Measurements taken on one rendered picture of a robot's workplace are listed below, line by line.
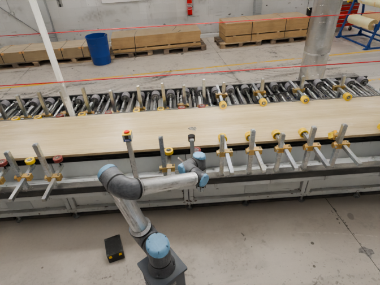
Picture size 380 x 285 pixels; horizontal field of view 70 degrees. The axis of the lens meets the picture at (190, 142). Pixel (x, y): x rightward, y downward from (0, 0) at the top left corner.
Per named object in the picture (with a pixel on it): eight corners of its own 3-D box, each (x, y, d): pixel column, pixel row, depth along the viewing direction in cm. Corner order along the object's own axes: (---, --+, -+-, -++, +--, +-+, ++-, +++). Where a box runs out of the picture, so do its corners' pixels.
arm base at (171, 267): (181, 267, 186) (180, 259, 180) (158, 285, 177) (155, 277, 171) (165, 247, 198) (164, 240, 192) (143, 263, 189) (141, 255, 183)
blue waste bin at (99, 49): (112, 65, 698) (106, 36, 655) (90, 67, 693) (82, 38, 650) (115, 57, 745) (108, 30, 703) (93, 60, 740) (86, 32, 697)
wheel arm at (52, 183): (46, 202, 216) (44, 198, 214) (42, 202, 216) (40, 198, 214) (64, 166, 252) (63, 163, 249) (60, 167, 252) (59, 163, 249)
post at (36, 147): (56, 188, 242) (35, 144, 214) (52, 188, 242) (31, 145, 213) (57, 185, 244) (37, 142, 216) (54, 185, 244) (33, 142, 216)
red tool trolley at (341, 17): (353, 30, 854) (361, 1, 806) (332, 33, 840) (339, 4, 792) (342, 27, 892) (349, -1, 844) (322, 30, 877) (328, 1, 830)
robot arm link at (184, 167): (186, 171, 178) (200, 162, 184) (175, 163, 185) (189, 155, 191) (186, 181, 183) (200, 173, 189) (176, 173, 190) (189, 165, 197)
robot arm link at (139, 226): (145, 254, 185) (101, 186, 135) (132, 237, 196) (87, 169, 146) (162, 238, 191) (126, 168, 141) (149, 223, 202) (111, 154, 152)
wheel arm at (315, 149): (329, 168, 211) (331, 164, 209) (325, 168, 211) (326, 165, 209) (304, 133, 251) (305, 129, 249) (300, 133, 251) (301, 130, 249)
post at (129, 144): (139, 181, 242) (130, 141, 216) (134, 182, 242) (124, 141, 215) (139, 178, 246) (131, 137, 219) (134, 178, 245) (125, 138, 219)
